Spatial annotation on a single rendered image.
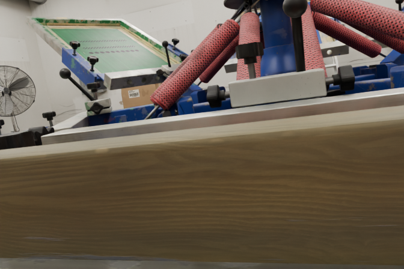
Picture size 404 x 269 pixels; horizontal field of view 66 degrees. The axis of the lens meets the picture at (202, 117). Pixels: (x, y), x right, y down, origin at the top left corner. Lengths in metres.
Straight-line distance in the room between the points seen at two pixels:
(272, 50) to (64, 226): 0.82
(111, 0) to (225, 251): 4.97
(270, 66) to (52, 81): 4.96
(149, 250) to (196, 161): 0.06
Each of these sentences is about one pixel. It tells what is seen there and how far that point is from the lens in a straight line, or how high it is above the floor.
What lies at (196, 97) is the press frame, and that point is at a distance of 1.14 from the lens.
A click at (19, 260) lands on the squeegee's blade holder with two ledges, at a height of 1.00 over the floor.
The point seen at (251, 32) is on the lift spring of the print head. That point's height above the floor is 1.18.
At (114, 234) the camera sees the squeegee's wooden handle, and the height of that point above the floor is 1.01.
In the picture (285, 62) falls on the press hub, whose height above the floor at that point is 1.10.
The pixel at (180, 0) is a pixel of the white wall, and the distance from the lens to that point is 4.62.
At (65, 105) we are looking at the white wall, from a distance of 5.55.
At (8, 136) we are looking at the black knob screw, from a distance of 0.38.
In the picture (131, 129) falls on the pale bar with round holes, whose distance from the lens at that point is 0.43.
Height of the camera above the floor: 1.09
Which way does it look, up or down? 7 degrees down
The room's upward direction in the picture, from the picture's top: 9 degrees counter-clockwise
